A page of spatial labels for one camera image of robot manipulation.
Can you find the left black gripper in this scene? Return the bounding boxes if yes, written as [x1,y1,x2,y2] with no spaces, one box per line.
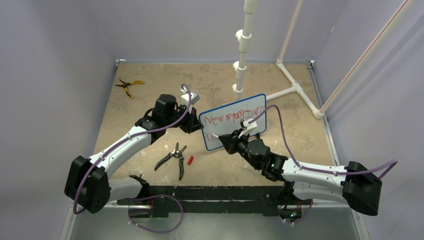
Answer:
[164,104,203,134]

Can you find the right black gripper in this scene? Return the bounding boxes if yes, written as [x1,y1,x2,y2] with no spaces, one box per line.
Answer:
[219,127,261,170]

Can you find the blue framed whiteboard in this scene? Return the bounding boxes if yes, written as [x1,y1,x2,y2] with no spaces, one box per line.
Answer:
[199,93,267,151]

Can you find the red marker cap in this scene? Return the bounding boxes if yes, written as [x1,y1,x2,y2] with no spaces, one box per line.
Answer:
[187,156,194,165]

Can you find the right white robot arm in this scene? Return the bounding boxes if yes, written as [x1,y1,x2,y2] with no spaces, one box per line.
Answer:
[217,130,382,216]

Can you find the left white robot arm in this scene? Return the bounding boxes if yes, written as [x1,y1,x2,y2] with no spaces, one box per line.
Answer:
[64,92,203,214]

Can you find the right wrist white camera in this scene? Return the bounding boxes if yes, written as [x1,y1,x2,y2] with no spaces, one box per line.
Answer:
[238,118,258,139]

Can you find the wrist white camera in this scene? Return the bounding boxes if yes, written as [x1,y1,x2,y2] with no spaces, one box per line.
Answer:
[238,118,258,139]
[180,85,200,106]

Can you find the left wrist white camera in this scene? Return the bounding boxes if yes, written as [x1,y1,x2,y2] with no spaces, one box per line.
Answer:
[180,85,200,106]

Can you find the black handled wire stripper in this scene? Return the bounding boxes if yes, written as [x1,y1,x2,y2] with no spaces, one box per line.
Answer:
[154,142,187,181]

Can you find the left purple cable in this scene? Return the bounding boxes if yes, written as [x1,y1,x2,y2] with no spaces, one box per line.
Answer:
[72,83,194,216]

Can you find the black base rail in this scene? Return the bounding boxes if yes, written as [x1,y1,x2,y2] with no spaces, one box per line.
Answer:
[117,185,311,218]

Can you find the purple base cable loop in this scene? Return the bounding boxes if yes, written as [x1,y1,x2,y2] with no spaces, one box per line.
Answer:
[127,194,184,234]

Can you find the yellow handled pliers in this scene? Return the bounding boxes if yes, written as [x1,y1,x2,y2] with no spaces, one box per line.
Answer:
[114,79,145,99]

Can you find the white PVC pipe frame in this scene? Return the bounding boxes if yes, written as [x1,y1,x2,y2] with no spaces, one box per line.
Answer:
[231,0,412,120]

